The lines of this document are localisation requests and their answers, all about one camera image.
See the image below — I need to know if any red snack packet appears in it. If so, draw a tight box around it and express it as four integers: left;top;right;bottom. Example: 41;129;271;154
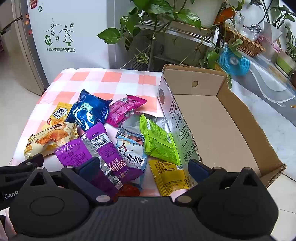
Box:
113;183;142;202

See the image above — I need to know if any wicker basket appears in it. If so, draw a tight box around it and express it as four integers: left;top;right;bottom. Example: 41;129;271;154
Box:
223;23;266;58

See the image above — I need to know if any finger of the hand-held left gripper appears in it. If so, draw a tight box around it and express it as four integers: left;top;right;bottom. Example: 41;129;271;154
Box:
0;154;44;181

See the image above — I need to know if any croissant bread packet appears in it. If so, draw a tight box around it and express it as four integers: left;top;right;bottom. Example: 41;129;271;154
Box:
24;122;79;159

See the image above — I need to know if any small leafy potted plant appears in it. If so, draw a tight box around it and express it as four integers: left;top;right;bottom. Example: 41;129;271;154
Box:
251;0;296;77

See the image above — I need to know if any green and white plant pot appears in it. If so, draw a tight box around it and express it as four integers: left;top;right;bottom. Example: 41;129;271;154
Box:
276;50;296;75

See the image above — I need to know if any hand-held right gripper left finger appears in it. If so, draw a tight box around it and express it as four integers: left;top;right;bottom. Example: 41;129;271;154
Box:
22;157;114;205

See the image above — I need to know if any purple snack packet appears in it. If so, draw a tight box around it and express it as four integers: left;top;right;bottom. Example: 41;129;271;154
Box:
55;122;144;197

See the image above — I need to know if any silver foil snack packet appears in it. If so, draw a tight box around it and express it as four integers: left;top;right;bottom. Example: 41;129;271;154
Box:
115;113;166;173

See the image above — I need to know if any lime green snack packet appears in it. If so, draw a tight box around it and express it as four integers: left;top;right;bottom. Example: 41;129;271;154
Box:
139;115;182;166

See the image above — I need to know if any orange packet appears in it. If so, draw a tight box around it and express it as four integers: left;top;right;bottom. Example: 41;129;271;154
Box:
214;7;235;26

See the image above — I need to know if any silver refrigerator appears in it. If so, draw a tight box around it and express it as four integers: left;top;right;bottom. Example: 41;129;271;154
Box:
11;0;50;95

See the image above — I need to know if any trailing pothos plant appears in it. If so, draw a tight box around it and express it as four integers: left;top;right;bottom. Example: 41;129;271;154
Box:
97;0;245;90

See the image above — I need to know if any orange white checkered tablecloth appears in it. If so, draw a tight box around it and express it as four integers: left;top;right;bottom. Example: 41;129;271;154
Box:
11;68;199;209

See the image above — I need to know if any metal plant stand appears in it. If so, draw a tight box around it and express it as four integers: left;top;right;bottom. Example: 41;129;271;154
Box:
120;20;220;71

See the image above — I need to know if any grey patterned tablecloth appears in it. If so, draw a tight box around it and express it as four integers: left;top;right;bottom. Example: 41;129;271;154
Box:
228;42;296;176

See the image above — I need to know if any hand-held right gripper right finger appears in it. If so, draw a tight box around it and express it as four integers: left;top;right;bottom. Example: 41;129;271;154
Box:
174;159;263;205

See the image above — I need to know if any magenta snack packet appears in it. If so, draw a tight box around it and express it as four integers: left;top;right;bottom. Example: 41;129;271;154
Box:
105;95;148;127

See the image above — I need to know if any yellow waffle snack packet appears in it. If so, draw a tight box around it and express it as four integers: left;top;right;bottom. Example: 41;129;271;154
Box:
45;102;73;127

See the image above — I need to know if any white paper carton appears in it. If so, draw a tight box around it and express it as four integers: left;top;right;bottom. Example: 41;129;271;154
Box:
264;21;283;44

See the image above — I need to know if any white refrigerator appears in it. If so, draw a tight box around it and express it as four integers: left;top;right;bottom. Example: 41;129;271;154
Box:
26;0;116;93

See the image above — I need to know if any plain yellow snack packet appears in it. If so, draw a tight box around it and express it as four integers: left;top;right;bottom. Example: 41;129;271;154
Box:
148;159;193;197

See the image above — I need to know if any white planter pot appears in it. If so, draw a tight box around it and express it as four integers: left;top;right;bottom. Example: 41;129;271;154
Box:
183;0;223;27

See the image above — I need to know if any clear container with pink clips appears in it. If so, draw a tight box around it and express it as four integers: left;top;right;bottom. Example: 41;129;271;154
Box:
259;35;281;55

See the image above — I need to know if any blue foil snack packet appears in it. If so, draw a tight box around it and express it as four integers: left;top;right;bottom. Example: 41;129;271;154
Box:
65;89;112;131

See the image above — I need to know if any cardboard box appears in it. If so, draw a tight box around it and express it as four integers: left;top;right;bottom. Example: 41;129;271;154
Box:
157;64;287;189

